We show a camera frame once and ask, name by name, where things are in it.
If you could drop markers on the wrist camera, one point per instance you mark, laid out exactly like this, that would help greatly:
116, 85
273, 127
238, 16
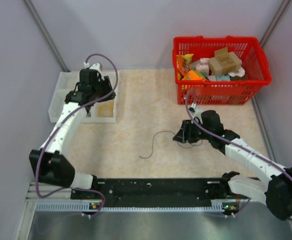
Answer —
96, 66
196, 113

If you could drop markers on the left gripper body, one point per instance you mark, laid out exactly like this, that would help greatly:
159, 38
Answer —
103, 87

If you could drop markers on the pink white package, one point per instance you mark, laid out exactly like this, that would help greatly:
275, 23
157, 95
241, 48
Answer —
202, 65

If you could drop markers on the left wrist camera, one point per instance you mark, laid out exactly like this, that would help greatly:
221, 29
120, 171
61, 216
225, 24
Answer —
96, 66

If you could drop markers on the orange snack packet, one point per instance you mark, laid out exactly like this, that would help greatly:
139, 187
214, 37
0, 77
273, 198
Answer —
194, 75

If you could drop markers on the small open cardboard box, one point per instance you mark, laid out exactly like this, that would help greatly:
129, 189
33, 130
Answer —
220, 53

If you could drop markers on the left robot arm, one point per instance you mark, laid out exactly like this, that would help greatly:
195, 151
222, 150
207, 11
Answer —
49, 163

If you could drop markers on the brown cardboard box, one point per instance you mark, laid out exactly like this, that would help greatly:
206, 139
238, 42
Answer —
224, 65

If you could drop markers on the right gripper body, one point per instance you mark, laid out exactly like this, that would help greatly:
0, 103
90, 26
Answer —
197, 132

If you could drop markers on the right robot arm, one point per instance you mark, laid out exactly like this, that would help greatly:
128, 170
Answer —
273, 186

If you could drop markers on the yellow snack bag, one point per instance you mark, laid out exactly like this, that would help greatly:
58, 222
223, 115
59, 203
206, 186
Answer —
183, 63

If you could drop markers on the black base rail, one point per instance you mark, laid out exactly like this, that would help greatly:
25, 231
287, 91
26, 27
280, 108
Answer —
162, 192

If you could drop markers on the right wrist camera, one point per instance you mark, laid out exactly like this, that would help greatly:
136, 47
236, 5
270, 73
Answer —
196, 113

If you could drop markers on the red plastic shopping basket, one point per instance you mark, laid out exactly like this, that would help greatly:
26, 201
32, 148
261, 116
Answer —
234, 88

